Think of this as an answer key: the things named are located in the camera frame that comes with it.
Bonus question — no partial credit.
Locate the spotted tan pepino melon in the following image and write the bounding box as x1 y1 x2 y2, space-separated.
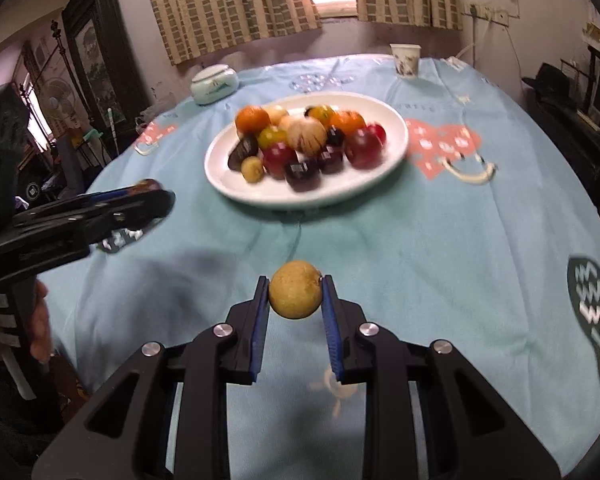
262 105 291 127

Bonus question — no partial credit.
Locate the person's left hand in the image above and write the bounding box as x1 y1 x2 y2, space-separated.
0 280 54 366

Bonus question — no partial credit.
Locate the white wall socket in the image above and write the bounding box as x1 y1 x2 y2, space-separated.
467 4 510 25

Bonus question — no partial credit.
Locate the dark framed painting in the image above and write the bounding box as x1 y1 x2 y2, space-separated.
61 0 148 126

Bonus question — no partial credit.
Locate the white mop handle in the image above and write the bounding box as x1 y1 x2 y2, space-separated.
105 107 121 158

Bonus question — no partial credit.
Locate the black hat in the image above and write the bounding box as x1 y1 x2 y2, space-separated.
522 62 578 101

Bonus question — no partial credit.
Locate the black desk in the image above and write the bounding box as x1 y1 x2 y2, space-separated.
525 90 600 206

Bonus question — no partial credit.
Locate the person's dark clothing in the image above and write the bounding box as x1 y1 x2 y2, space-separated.
0 350 88 480

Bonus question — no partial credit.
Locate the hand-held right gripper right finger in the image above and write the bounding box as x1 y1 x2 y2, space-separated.
320 274 563 480

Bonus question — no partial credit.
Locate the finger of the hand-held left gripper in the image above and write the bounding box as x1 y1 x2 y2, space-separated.
55 189 177 249
12 185 148 228

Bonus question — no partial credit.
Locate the printed paper cup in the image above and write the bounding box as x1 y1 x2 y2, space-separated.
390 43 422 80

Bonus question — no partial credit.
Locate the white lidded ceramic jar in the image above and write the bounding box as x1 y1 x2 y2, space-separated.
190 65 239 106

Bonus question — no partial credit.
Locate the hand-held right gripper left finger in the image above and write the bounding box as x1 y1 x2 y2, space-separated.
32 275 271 480

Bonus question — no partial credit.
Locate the white charger cable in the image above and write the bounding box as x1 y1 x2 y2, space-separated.
442 15 478 68

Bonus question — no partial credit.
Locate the white electric fan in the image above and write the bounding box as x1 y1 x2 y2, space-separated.
42 76 78 131

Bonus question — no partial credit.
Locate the blue printed tablecloth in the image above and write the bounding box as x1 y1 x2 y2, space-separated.
37 52 600 480

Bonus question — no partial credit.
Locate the white plate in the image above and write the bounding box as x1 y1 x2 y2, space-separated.
203 92 410 209

